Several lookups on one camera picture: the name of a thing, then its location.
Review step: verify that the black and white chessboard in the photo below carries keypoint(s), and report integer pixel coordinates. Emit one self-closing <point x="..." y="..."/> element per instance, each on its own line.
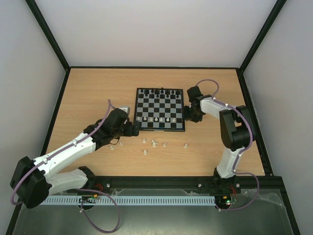
<point x="160" y="102"/>

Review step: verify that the black cage frame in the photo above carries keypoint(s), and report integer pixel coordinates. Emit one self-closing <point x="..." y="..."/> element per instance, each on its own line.
<point x="278" y="6"/>

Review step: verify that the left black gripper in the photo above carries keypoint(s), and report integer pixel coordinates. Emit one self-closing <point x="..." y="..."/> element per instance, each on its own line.
<point x="136" y="128"/>

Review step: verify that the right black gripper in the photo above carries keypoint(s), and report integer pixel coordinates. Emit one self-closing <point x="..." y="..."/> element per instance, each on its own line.
<point x="188" y="113"/>

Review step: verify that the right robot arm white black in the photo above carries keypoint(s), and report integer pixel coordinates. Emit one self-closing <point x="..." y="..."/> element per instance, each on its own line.
<point x="236" y="128"/>

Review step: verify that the light blue slotted cable duct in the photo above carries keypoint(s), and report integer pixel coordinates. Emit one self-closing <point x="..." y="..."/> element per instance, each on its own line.
<point x="131" y="200"/>

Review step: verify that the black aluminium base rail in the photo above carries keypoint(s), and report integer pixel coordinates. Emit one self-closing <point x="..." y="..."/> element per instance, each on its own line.
<point x="204" y="184"/>

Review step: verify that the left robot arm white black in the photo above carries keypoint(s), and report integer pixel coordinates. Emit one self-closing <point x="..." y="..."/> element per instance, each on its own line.
<point x="34" y="180"/>

